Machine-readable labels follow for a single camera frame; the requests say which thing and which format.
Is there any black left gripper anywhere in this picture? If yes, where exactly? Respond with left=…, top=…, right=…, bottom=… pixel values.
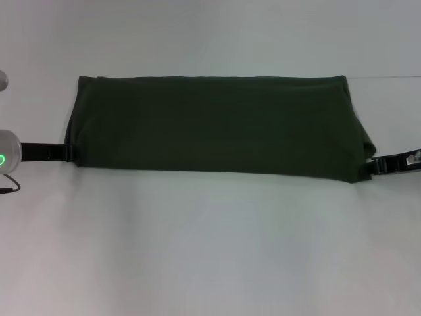
left=19, top=142, right=82, bottom=163

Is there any silver right elbow connector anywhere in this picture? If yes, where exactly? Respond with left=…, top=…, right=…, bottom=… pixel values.
left=405, top=149, right=421, bottom=166

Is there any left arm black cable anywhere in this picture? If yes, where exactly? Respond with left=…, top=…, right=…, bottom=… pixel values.
left=0, top=174, right=22, bottom=196

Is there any dark green shirt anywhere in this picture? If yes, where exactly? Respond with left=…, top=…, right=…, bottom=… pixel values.
left=64, top=74, right=378, bottom=184

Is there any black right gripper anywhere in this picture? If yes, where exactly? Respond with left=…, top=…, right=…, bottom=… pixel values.
left=362, top=142, right=421, bottom=178

